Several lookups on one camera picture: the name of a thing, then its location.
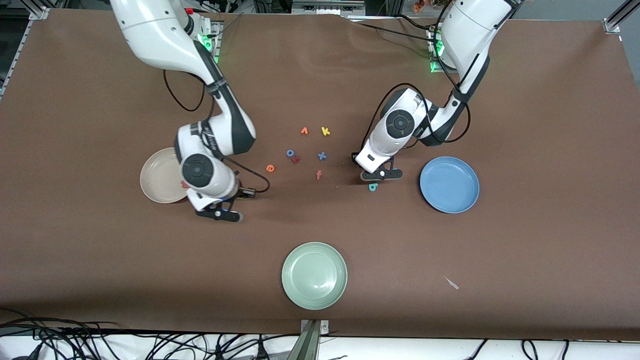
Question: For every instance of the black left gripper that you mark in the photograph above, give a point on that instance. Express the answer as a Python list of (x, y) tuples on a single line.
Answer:
[(353, 159)]

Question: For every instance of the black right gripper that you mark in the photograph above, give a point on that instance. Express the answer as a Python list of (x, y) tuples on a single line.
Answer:
[(242, 192)]

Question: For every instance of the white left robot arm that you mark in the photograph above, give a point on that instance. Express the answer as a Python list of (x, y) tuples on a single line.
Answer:
[(465, 30)]

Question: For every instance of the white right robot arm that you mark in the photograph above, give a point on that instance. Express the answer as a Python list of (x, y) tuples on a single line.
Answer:
[(150, 35)]

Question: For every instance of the yellow foam letter k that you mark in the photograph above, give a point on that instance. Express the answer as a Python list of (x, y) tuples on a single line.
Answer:
[(324, 131)]

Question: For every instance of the brown table cover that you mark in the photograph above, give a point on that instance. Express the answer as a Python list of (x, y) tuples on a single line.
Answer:
[(320, 90)]

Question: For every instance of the beige brown plate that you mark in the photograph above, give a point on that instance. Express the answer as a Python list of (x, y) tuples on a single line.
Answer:
[(155, 175)]

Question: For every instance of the blue plate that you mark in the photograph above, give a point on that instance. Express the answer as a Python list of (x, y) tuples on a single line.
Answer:
[(449, 185)]

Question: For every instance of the pale green plate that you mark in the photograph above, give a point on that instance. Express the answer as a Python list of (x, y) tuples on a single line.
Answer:
[(314, 276)]

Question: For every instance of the small white paper scrap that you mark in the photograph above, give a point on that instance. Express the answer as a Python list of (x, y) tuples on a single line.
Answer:
[(452, 284)]

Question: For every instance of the orange dried plant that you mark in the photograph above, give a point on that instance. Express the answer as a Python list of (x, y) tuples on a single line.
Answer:
[(418, 5)]

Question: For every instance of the aluminium table edge profile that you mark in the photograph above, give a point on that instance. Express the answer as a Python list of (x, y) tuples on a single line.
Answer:
[(25, 47)]

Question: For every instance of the aluminium corner profile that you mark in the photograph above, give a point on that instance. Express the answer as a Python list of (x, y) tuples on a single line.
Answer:
[(620, 17)]

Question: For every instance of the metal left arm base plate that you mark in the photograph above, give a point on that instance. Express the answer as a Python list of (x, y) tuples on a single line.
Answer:
[(434, 67)]

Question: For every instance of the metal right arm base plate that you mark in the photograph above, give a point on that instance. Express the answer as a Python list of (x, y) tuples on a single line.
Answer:
[(218, 45)]

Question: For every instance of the aluminium frame beam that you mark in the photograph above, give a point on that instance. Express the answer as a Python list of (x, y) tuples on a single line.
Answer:
[(325, 7)]

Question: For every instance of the metal table edge bracket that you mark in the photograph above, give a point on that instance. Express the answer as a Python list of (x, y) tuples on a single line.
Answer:
[(310, 345)]

